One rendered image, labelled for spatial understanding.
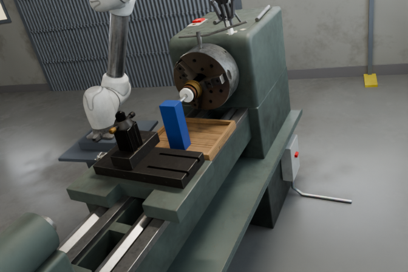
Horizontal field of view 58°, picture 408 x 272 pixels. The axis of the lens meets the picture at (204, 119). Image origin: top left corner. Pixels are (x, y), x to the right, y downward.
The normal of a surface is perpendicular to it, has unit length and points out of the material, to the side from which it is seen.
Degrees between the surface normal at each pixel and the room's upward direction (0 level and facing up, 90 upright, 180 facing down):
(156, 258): 90
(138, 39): 90
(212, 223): 0
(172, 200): 0
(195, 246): 0
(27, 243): 56
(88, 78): 90
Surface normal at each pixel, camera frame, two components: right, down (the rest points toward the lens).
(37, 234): 0.63, -0.44
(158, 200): -0.18, -0.87
